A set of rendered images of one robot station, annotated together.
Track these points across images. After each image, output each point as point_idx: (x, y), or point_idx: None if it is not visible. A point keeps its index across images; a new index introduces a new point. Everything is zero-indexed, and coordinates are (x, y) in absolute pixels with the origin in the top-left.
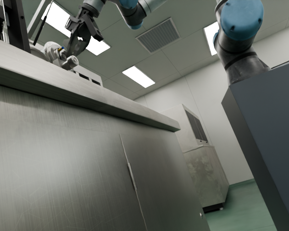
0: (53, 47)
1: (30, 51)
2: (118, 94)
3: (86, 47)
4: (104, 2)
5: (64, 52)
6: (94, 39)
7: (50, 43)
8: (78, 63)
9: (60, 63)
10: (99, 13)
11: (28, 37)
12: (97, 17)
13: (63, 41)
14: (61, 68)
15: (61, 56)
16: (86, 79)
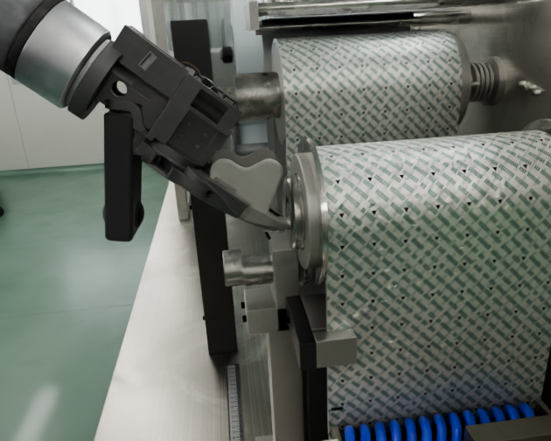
0: (291, 173)
1: (198, 265)
2: (108, 393)
3: (216, 207)
4: (7, 73)
5: (288, 196)
6: (139, 226)
7: (299, 150)
8: (225, 282)
9: (269, 254)
10: (60, 106)
11: (196, 242)
12: (84, 112)
13: (267, 155)
14: (125, 332)
15: (286, 213)
16: (120, 351)
